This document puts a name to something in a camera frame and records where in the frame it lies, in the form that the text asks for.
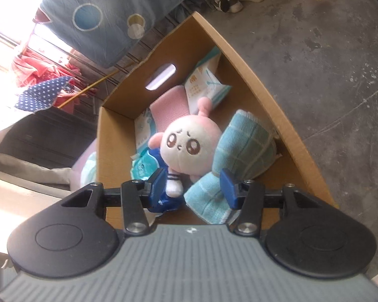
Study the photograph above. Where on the blue circle-print sheet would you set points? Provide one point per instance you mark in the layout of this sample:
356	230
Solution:
113	22

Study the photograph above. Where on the red clothes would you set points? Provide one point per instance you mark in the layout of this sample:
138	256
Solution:
34	69

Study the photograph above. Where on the pink and white plush toy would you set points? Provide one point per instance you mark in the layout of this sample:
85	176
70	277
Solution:
189	141

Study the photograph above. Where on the white tissue pack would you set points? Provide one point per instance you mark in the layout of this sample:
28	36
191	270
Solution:
143	129
204	81

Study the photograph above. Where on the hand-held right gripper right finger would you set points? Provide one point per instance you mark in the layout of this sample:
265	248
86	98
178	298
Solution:
228	188

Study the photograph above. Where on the pink mesh sponge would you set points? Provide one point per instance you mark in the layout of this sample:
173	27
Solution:
170	103

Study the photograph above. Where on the cardboard box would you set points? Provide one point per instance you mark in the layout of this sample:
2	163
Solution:
271	100

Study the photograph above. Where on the blue star-print cloth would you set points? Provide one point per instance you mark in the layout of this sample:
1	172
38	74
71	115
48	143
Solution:
41	96

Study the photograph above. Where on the teal checked towel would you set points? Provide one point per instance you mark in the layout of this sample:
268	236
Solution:
245	141
208	198

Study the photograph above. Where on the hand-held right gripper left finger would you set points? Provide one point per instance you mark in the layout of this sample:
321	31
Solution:
156	184

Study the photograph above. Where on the yellow stick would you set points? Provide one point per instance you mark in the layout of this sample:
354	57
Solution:
91	85

